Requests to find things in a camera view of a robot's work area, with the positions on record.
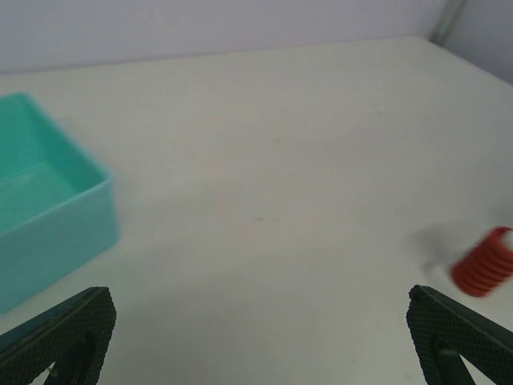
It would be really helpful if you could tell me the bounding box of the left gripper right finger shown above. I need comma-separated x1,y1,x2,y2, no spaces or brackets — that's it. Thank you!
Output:
406,285,512,384

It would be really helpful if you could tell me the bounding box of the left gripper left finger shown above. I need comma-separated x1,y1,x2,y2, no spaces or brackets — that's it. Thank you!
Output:
1,286,116,384

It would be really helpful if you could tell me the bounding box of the long red spring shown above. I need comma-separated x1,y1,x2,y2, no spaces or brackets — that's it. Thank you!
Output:
450,226,512,298

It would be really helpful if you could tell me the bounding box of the teal plastic bin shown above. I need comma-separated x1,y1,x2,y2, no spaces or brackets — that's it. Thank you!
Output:
1,93,119,314

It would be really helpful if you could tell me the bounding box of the right aluminium corner post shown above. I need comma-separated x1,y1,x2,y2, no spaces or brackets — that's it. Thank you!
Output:
429,0,469,47

